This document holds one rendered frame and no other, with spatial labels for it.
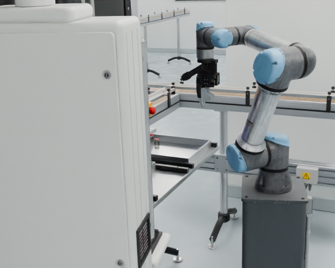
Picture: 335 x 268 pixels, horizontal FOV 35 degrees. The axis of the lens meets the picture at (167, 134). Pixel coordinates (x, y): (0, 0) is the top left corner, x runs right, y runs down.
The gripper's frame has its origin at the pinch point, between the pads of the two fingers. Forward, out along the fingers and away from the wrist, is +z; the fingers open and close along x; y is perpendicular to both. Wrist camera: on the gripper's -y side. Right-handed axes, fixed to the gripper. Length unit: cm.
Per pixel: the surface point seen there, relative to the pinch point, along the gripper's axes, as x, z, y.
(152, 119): 43, 23, -47
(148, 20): 545, 18, -305
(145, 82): -80, -27, 15
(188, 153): -5.6, 21.3, -4.4
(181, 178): -32.8, 21.6, 4.2
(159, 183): -40.2, 21.6, -1.8
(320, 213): 138, 110, 33
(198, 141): 5.6, 19.4, -4.3
